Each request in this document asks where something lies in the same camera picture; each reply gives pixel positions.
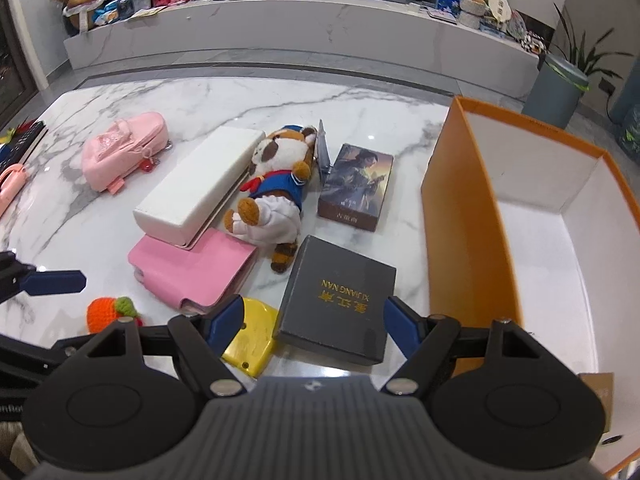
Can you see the brown cardboard piece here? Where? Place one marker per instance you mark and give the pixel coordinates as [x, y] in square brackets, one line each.
[597, 400]

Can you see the wall socket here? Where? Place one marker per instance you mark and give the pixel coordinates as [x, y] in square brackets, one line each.
[607, 86]

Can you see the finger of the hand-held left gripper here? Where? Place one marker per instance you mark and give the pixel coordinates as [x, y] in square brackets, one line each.
[55, 282]
[25, 355]

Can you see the orange cardboard box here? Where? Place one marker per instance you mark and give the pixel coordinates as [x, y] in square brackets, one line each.
[465, 210]

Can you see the pink plastic toy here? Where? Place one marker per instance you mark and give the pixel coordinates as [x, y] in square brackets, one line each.
[10, 187]

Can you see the green long-leaf plant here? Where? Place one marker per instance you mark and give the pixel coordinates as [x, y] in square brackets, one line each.
[582, 52]

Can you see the dark printed picture box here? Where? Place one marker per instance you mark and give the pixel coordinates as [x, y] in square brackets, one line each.
[356, 185]

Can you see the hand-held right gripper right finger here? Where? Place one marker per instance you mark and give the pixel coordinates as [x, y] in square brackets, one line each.
[400, 325]

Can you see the brown plush toy blue outfit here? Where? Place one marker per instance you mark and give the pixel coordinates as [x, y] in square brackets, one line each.
[280, 185]

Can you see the orange crochet fruit toy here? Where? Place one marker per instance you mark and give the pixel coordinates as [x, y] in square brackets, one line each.
[102, 312]

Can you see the black white checkered item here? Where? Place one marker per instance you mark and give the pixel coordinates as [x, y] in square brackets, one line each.
[525, 35]

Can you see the white rectangular box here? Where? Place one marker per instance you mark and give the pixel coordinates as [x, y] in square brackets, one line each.
[200, 185]

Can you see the pink small backpack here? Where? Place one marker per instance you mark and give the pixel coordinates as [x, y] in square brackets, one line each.
[125, 150]

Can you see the round grey tins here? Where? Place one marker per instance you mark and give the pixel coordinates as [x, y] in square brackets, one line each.
[472, 12]

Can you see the round paper fan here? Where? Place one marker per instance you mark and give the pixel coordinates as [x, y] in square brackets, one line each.
[499, 7]

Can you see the small grey stand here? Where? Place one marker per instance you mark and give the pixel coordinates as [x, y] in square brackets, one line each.
[324, 147]

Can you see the large water bottle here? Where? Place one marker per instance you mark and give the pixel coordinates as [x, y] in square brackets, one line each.
[631, 135]

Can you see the pink leather case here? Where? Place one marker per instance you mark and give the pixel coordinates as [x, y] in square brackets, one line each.
[190, 270]

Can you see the yellow plastic toy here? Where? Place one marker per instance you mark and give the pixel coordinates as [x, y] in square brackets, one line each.
[250, 335]

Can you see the yellowish paper sheet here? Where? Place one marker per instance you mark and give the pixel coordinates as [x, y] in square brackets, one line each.
[147, 12]

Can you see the grey trash bin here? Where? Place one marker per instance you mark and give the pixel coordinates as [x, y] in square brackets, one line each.
[550, 95]

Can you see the blue snack bag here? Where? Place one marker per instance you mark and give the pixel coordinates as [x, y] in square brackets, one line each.
[112, 10]

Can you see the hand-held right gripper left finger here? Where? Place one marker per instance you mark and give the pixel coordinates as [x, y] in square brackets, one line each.
[227, 317]

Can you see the white marble tv console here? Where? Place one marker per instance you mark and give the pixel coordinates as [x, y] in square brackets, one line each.
[300, 30]

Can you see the dark grey box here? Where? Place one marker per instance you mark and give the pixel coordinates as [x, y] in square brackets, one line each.
[335, 280]

